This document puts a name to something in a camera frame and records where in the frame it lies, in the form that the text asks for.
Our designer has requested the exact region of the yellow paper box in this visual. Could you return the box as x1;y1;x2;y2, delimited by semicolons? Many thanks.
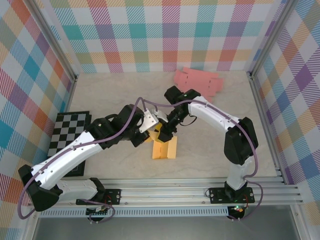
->
146;122;178;160

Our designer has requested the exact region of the pink paper box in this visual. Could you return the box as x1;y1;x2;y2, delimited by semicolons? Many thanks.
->
173;66;225;103

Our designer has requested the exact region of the black and white checkerboard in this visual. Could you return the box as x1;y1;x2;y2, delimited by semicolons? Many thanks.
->
47;111;93;177

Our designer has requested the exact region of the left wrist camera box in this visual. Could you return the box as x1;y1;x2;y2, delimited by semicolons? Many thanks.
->
139;108;161;134

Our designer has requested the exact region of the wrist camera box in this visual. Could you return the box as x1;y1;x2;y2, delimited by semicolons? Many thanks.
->
152;109;169;122
139;108;161;134

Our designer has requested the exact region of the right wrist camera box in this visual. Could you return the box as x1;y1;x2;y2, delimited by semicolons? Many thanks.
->
152;109;169;122

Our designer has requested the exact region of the aluminium side rail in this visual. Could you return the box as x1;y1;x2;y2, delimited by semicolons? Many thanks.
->
59;74;78;113
248;72;287;185

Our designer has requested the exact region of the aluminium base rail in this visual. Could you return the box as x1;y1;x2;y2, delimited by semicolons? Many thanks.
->
28;176;304;207

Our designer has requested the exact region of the white slotted cable duct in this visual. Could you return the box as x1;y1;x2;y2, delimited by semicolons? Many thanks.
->
39;208;230;218

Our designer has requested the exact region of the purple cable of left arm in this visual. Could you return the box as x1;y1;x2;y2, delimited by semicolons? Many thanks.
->
18;97;161;224

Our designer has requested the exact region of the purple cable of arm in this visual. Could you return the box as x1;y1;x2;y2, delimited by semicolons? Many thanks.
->
142;98;264;222
18;97;161;224

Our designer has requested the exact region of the aluminium frame post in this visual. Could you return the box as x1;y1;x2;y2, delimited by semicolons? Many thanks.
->
246;0;296;78
24;0;79;83

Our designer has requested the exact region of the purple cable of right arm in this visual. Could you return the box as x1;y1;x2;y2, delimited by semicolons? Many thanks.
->
142;98;264;222

